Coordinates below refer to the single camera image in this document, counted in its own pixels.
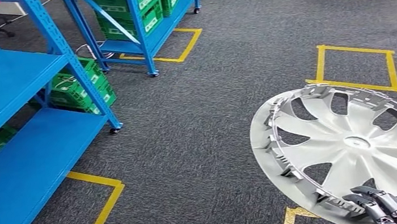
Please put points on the silver plastic hubcap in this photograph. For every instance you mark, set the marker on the silver plastic hubcap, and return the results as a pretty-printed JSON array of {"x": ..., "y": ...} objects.
[{"x": 353, "y": 143}]

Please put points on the white desk panel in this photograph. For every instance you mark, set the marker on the white desk panel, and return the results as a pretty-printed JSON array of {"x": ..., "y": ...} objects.
[{"x": 8, "y": 9}]

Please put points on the blue metal shelf rack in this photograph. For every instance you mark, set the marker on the blue metal shelf rack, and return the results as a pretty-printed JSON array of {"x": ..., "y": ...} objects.
[
  {"x": 2, "y": 82},
  {"x": 171, "y": 16}
]

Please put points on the stool with chrome base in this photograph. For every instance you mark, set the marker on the stool with chrome base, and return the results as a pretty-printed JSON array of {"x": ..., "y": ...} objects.
[{"x": 79, "y": 49}]

